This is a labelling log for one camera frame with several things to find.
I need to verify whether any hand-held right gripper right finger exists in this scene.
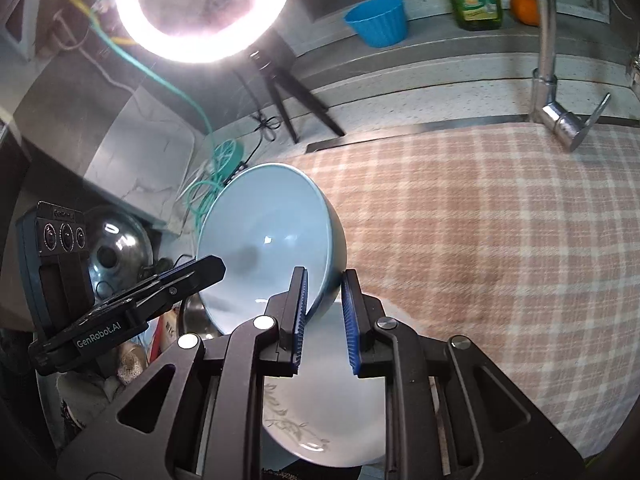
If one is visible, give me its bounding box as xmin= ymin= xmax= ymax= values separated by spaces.
xmin=341 ymin=269 xmax=586 ymax=480

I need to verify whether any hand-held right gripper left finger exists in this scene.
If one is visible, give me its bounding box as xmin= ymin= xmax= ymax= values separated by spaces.
xmin=57 ymin=266 xmax=312 ymax=480

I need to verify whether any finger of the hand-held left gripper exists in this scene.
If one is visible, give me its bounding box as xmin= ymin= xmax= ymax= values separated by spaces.
xmin=136 ymin=256 xmax=215 ymax=292
xmin=94 ymin=255 xmax=226 ymax=320

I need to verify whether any white leaf print plate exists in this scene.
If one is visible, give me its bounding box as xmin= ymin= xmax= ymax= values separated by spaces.
xmin=260 ymin=300 xmax=441 ymax=468

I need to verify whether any light blue bowl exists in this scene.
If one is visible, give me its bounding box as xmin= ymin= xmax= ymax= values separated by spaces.
xmin=196 ymin=162 xmax=347 ymax=336

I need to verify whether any steel pot lid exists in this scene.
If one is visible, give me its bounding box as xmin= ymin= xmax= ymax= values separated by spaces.
xmin=82 ymin=205 xmax=153 ymax=306

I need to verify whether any pink plaid tablecloth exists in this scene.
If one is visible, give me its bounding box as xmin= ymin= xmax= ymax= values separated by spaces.
xmin=295 ymin=122 xmax=640 ymax=461

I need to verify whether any blue ribbed plastic cup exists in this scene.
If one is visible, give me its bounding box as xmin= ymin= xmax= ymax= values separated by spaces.
xmin=343 ymin=0 xmax=406 ymax=48

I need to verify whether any chrome faucet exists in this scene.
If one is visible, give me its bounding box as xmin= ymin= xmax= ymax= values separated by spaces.
xmin=529 ymin=0 xmax=613 ymax=153

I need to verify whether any orange fruit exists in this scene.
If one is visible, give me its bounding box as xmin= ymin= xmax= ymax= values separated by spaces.
xmin=510 ymin=0 xmax=542 ymax=27

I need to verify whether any black cable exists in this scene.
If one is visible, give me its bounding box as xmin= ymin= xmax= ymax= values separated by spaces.
xmin=220 ymin=67 xmax=281 ymax=181

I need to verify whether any green cable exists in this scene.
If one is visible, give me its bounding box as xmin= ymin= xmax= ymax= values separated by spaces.
xmin=70 ymin=0 xmax=246 ymax=231

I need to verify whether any white cable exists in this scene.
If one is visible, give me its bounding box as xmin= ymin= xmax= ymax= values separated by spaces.
xmin=50 ymin=15 xmax=141 ymax=106

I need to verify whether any ring light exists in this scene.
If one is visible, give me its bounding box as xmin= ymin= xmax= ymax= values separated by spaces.
xmin=115 ymin=0 xmax=293 ymax=65

